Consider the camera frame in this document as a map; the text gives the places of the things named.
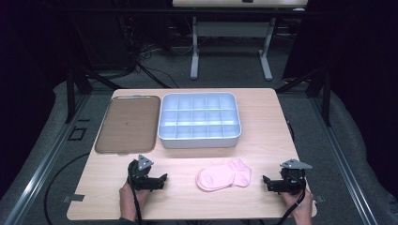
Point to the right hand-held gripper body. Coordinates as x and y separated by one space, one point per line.
291 179

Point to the brown plastic tray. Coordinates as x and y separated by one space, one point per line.
128 124

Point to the aluminium floor rail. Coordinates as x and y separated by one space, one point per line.
40 168
344 165

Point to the white divided organizer box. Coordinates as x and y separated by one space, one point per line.
199 120

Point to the black metal stand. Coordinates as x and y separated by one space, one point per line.
316 87
78 84

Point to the grey tape strip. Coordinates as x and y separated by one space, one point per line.
73 198
319 198

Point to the pink sock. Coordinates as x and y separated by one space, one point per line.
223 176

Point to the person's right hand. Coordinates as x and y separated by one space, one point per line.
300 206

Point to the person's left hand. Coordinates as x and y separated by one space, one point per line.
131 203

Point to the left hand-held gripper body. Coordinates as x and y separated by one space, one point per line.
144 181

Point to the white desk with metal legs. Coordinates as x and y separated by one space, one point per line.
231 28

